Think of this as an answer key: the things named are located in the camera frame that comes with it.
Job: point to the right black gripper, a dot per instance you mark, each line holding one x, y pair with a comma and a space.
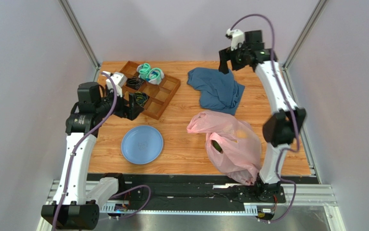
224, 56

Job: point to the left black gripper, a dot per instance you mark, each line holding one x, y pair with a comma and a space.
131, 111

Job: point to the blue plate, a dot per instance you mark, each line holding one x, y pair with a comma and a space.
142, 145

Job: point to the blue cloth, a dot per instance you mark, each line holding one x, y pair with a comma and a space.
218, 92

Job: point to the green fake avocado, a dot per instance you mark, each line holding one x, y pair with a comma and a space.
216, 147

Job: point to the pink plastic bag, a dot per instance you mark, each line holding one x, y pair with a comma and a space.
241, 160

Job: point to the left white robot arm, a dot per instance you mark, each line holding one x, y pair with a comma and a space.
73, 208

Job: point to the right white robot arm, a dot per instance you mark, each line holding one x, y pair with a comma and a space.
287, 118

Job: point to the wooden compartment tray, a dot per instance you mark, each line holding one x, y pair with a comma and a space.
159, 95

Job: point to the teal grey rolled sock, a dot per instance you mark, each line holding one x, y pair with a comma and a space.
155, 76

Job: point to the teal white rolled sock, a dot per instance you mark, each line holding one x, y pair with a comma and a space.
143, 71

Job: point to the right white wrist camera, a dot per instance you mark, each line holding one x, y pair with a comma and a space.
237, 38

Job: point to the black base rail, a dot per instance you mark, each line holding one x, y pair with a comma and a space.
204, 194

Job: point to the right aluminium corner post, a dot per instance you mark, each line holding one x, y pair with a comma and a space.
320, 6

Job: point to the aluminium corner post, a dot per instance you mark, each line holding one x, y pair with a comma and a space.
79, 32
320, 6

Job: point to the left aluminium corner post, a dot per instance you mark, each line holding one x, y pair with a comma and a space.
79, 32

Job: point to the aluminium frame rail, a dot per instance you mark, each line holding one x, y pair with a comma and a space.
324, 216

